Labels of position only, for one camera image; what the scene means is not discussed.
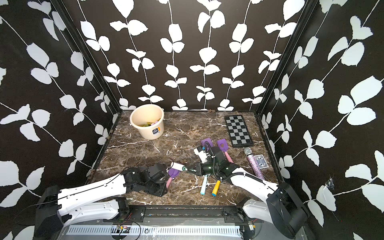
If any purple square trowel front row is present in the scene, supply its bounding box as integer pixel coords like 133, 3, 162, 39
166, 168, 181, 189

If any light blue trowel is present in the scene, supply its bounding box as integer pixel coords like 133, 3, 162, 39
200, 175, 208, 195

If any green white scrub brush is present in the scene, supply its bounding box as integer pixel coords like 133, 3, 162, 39
171, 163, 188, 171

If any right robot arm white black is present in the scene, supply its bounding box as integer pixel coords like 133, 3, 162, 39
185, 158, 311, 239

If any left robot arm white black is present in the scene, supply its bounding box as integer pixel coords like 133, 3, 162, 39
33, 163, 169, 240

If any cream plastic bucket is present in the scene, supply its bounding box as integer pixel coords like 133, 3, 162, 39
130, 104, 165, 140

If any black white checkerboard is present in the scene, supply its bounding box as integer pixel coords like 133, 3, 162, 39
224, 115, 254, 148

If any playing card deck box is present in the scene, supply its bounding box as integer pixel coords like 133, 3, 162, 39
254, 155, 269, 170

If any purple trowel pink handle right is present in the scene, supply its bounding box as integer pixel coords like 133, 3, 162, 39
217, 139, 233, 163

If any black front rail base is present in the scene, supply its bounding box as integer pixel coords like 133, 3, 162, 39
119, 203, 305, 224

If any white perforated cable tray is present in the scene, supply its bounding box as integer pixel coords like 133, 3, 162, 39
65, 225, 241, 237

